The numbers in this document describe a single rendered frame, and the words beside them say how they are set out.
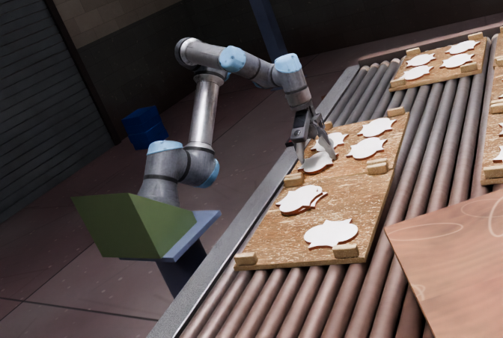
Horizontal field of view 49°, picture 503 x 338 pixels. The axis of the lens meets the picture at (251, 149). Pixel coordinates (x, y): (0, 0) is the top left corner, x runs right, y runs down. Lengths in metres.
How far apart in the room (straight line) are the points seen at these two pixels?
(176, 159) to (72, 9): 5.43
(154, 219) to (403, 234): 0.89
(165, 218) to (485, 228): 1.04
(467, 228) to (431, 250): 0.08
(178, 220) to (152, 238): 0.13
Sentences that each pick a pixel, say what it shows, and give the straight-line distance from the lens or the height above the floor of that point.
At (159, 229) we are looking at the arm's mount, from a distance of 1.79.
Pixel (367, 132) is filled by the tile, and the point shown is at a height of 0.95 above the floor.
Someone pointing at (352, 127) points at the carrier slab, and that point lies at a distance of 2.01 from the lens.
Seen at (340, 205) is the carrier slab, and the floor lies 0.94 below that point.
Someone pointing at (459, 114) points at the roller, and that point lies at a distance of 1.92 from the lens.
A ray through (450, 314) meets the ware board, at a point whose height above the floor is 1.04.
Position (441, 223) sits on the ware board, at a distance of 1.14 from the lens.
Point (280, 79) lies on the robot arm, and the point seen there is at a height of 1.24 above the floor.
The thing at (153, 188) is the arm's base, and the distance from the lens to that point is 1.85.
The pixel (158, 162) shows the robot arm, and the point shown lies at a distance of 1.88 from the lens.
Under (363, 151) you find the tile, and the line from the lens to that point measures 1.77.
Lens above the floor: 1.64
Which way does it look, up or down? 19 degrees down
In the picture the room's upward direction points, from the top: 22 degrees counter-clockwise
